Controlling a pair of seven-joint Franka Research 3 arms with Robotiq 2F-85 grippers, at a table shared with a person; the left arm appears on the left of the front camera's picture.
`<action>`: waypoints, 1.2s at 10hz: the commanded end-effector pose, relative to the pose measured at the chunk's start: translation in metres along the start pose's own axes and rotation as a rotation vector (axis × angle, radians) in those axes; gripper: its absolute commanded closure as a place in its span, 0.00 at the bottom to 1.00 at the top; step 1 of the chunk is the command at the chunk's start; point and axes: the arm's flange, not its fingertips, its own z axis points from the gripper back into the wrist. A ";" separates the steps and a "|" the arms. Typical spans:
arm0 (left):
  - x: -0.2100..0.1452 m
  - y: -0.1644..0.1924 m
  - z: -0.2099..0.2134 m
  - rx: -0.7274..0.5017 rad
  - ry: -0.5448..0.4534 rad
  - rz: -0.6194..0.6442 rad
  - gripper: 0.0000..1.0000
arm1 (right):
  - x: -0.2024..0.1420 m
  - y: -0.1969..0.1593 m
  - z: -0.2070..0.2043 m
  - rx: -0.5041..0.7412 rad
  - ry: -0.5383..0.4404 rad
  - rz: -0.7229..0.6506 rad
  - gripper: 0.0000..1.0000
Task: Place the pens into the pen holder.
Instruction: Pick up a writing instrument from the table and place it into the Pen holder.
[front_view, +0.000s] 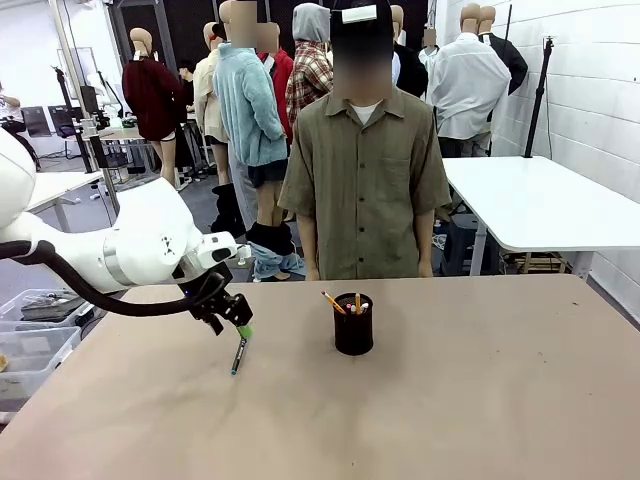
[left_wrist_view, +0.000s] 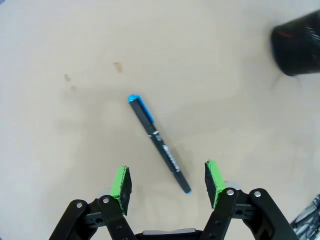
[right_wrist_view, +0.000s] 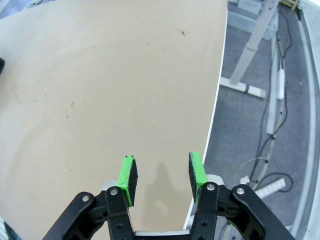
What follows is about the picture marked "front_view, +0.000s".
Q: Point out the mannequin in cream jacket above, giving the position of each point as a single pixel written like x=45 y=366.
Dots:
x=205 y=95

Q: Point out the mannequin in white shirt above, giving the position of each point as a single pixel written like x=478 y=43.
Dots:
x=467 y=90

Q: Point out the large white table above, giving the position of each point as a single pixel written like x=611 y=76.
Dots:
x=540 y=200

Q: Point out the person in white t-shirt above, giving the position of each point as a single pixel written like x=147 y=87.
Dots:
x=9 y=107

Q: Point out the background workbench with equipment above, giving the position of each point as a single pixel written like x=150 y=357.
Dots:
x=117 y=135

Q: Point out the clear plastic bin with tools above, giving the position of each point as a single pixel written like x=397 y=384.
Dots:
x=45 y=306

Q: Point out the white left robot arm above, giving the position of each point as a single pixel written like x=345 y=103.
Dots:
x=145 y=235

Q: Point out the yellow pencil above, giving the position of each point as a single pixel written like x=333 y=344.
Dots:
x=358 y=300

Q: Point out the black trousers heap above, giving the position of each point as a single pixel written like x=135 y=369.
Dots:
x=227 y=210

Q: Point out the mannequin in blue fleece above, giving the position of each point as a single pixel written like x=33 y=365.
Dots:
x=247 y=110

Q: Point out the black pen with blue cap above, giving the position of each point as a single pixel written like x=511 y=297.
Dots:
x=239 y=357

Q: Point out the black tripod stand by wall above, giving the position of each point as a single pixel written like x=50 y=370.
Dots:
x=540 y=100

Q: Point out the person in olive shirt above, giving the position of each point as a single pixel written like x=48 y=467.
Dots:
x=360 y=190

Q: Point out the person's right forearm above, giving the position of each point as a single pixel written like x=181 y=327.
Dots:
x=309 y=245

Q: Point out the thin black camera stand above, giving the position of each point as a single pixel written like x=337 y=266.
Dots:
x=75 y=125

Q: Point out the mannequin in plaid hooded shirt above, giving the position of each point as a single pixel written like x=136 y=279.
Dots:
x=307 y=75

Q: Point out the black cap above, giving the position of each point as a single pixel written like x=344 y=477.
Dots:
x=360 y=15

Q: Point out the clear plastic storage bin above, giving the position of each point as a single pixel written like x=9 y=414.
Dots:
x=30 y=352

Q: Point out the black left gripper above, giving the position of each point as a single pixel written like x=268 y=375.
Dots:
x=220 y=297

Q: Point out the mannequin in black white jacket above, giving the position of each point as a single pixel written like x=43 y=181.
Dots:
x=512 y=62

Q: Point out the person's left forearm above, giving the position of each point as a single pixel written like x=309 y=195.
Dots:
x=425 y=255

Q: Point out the orange pencil with eraser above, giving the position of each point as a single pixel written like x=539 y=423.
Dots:
x=332 y=301

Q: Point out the mannequin in red jacket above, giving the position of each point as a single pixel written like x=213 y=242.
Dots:
x=282 y=75

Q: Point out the black mesh pen holder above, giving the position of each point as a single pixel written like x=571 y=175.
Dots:
x=353 y=332

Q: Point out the white table with grey legs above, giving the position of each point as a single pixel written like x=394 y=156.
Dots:
x=65 y=185

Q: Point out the mannequin in maroon sweater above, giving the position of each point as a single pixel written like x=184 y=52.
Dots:
x=152 y=100

